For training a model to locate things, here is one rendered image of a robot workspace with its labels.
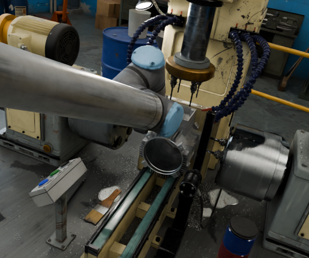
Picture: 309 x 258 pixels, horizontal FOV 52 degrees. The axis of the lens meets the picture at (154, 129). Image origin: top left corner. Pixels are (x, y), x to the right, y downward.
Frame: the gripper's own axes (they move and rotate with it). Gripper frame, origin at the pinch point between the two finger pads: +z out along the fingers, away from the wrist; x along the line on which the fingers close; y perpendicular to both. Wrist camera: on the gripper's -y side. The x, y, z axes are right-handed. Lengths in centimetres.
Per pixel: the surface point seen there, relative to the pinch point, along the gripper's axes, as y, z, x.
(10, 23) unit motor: 15, -20, 65
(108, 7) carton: 400, 302, 283
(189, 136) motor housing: 6.0, 6.4, -12.4
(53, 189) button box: -37.5, -19.5, 12.3
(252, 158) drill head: 0.1, -3.0, -36.1
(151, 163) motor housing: -7.6, 11.4, -1.9
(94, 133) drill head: -6.9, 4.2, 21.8
